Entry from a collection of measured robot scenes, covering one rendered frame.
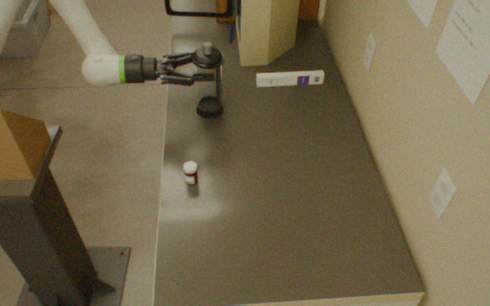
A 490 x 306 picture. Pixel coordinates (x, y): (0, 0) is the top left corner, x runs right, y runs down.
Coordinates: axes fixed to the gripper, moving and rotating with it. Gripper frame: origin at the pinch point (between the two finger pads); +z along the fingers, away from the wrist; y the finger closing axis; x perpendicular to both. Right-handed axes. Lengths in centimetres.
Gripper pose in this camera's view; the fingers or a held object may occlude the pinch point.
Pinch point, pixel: (207, 68)
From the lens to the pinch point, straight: 146.7
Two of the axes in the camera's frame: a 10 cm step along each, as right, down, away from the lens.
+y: -0.8, -7.2, 6.9
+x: -0.3, 6.9, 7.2
